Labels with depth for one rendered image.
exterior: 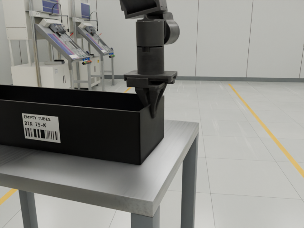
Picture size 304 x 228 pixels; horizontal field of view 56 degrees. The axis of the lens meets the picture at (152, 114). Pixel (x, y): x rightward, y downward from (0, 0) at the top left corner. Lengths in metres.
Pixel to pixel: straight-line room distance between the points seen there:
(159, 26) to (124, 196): 0.32
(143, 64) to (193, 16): 6.44
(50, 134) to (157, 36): 0.31
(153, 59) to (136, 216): 0.29
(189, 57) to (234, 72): 1.14
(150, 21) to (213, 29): 6.45
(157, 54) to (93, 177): 0.27
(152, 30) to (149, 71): 0.08
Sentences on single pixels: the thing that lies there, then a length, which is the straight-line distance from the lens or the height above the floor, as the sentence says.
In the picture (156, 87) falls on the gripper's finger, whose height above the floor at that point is 0.95.
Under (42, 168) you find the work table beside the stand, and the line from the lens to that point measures 0.61.
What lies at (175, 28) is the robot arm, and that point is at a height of 1.07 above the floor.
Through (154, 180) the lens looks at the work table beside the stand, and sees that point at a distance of 0.53.
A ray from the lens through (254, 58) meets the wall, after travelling 7.17.
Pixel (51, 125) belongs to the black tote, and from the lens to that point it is 0.66.
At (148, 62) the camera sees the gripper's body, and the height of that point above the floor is 1.00.
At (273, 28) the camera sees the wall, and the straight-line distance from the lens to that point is 7.24.
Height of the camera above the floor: 1.05
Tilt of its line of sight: 15 degrees down
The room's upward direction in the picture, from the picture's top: straight up
